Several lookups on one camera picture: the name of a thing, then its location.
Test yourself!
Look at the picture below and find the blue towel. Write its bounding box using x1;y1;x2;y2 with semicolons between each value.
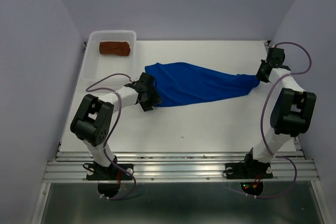
145;62;260;108

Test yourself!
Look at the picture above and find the brown towel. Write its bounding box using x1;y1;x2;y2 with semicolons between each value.
99;41;131;57

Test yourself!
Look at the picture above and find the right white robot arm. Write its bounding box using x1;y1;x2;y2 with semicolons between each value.
241;42;317;177

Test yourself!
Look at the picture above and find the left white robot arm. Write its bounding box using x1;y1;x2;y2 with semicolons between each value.
70;72;162;179

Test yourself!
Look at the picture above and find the white plastic basket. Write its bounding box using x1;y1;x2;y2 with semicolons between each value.
81;30;137;83

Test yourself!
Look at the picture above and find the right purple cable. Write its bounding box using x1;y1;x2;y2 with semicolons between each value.
225;41;313;199

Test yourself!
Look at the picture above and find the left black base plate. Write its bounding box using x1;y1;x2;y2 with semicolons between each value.
83;162;133;182

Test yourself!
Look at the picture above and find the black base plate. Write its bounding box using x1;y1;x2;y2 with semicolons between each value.
223;162;273;179
83;162;133;182

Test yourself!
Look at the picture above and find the aluminium rail frame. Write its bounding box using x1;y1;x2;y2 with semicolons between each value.
32;137;331;223

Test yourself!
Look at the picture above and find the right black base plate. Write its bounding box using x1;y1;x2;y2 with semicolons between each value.
223;162;273;179

